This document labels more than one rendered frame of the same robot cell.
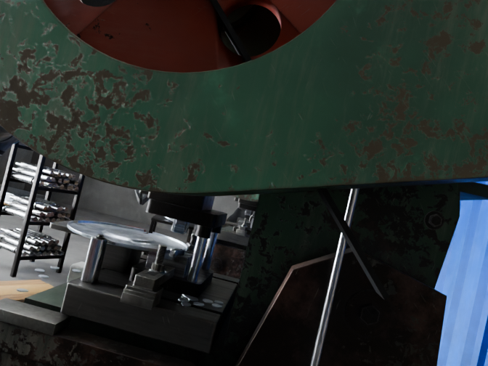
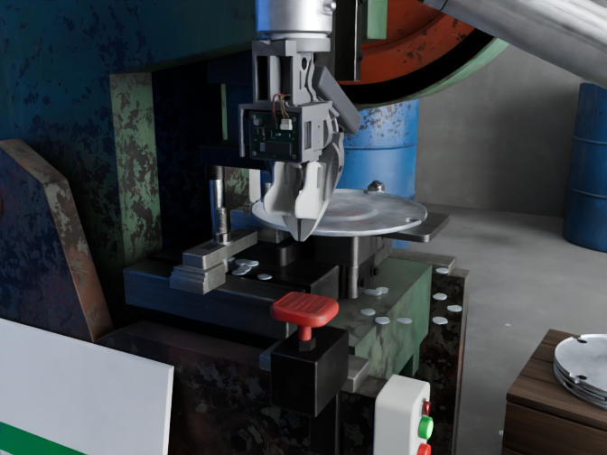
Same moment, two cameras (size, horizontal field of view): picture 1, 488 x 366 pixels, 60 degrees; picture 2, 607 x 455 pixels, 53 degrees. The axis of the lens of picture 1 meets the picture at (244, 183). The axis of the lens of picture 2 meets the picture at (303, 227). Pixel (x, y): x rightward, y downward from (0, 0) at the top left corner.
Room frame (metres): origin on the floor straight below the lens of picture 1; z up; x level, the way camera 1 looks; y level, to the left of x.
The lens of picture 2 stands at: (1.98, 0.55, 1.04)
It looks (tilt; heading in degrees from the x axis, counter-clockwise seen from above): 16 degrees down; 202
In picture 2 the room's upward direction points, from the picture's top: straight up
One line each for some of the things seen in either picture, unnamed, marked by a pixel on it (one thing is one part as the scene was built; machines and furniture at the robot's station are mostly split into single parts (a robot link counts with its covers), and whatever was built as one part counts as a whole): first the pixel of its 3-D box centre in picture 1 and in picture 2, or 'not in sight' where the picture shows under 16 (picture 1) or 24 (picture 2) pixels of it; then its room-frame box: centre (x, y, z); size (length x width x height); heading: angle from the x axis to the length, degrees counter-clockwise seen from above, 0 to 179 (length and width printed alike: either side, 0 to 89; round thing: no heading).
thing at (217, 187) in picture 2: (210, 242); (216, 195); (1.09, 0.05, 0.81); 0.02 x 0.02 x 0.14
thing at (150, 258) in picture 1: (174, 258); (275, 216); (1.02, 0.12, 0.76); 0.15 x 0.09 x 0.05; 175
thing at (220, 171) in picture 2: (188, 217); (269, 157); (1.02, 0.11, 0.86); 0.20 x 0.16 x 0.05; 175
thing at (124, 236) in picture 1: (129, 236); (339, 209); (1.03, 0.24, 0.78); 0.29 x 0.29 x 0.01
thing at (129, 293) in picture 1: (155, 270); not in sight; (0.85, 0.13, 0.76); 0.17 x 0.06 x 0.10; 175
